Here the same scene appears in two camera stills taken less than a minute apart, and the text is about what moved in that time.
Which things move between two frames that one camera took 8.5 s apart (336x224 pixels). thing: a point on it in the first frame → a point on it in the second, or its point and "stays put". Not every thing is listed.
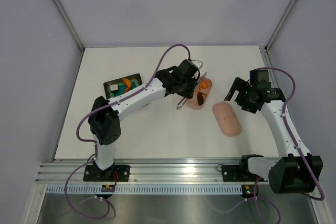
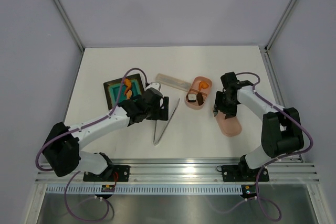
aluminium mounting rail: [142, 171] stays put
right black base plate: [239, 173] stays put
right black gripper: [237, 85] → [218, 102]
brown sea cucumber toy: [200, 98] stays put
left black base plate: [93, 173] stays put
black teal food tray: [135, 80] stays put
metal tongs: [200, 63] → [155, 142]
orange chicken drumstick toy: [203, 85] stays put
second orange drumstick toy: [128, 83] stays put
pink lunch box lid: [227, 119] stays put
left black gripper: [189, 94] → [164, 112]
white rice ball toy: [114, 87] → [191, 98]
